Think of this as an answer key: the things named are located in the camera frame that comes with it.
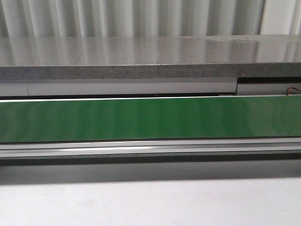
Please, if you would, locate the grey metal rear rail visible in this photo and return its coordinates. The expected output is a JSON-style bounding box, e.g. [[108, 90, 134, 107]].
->
[[0, 77, 301, 97]]

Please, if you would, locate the red wire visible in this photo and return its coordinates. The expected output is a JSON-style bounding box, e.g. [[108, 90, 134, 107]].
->
[[285, 87, 301, 97]]

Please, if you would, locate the grey stone counter slab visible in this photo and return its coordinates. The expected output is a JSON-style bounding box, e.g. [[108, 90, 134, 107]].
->
[[0, 35, 301, 81]]

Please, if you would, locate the aluminium conveyor front rail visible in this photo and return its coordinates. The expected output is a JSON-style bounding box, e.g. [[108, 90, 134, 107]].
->
[[0, 137, 301, 166]]

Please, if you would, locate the white pleated curtain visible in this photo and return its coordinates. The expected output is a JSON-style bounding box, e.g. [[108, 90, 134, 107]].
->
[[0, 0, 301, 37]]

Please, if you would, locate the green conveyor belt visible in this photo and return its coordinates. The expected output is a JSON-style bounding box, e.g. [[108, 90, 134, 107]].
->
[[0, 96, 301, 143]]

